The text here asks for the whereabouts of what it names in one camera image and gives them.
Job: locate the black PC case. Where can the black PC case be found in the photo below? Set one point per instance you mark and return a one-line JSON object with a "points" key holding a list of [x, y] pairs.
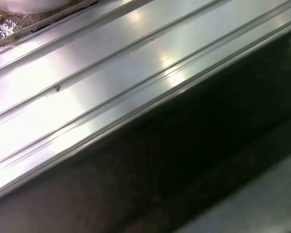
{"points": [[184, 145]]}

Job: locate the crinkled silver foil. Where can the crinkled silver foil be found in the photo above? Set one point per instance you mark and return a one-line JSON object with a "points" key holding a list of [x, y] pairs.
{"points": [[4, 26]]}

